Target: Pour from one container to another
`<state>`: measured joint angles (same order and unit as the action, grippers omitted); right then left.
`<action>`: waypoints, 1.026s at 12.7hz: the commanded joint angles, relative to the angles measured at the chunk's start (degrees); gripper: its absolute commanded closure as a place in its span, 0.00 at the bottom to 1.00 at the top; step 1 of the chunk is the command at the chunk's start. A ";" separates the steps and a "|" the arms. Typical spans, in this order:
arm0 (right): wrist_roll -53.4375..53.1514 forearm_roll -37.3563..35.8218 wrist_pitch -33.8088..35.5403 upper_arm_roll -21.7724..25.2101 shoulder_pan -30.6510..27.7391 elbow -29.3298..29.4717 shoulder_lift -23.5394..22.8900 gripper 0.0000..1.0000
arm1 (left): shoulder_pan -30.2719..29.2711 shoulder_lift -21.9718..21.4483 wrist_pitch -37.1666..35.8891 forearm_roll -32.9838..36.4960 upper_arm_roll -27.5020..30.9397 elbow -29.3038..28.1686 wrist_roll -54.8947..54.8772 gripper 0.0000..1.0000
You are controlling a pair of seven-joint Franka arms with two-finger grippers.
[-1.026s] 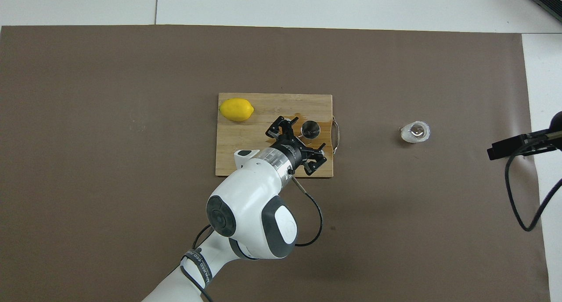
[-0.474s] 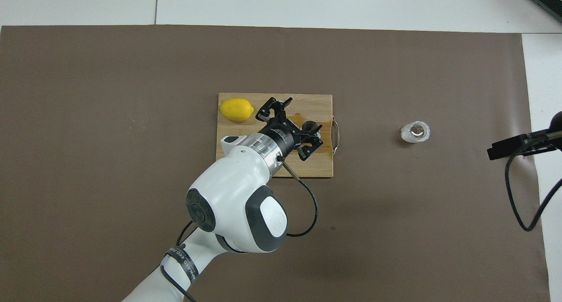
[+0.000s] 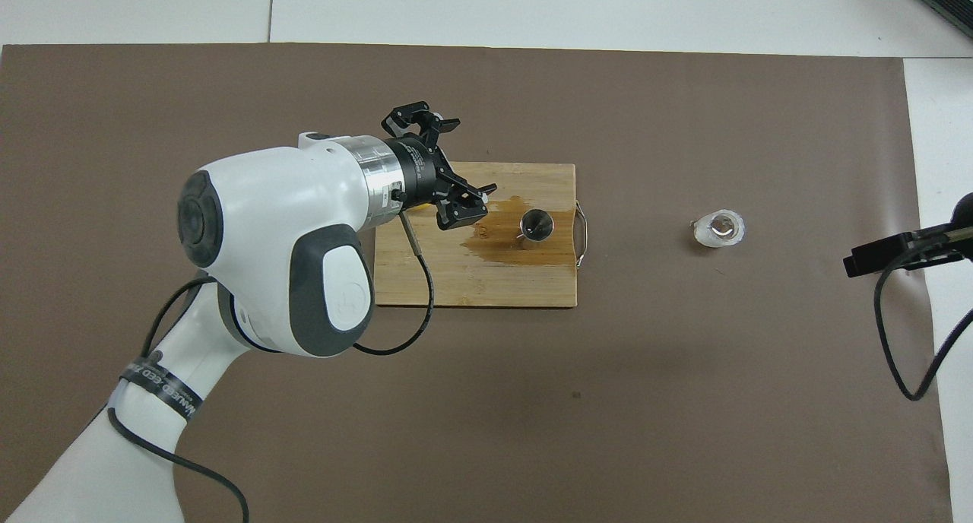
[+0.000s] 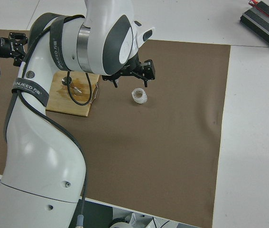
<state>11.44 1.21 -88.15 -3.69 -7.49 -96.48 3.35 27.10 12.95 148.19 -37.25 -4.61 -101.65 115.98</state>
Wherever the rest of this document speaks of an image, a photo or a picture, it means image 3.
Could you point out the small clear glass cup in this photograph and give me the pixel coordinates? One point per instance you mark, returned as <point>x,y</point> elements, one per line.
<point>718,229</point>

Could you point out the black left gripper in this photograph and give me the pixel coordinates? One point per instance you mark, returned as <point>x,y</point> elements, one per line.
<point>418,169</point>

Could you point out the brown table mat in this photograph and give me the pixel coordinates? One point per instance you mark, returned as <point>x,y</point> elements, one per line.
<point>608,416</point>

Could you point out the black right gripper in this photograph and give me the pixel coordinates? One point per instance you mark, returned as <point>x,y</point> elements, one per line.
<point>946,245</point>

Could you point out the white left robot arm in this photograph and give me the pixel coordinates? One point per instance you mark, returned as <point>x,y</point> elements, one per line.
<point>266,234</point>

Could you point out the steel double jigger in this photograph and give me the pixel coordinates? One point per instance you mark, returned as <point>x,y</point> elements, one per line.
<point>537,225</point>

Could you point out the wooden cutting board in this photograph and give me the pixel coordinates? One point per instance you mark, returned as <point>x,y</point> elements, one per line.
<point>502,283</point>

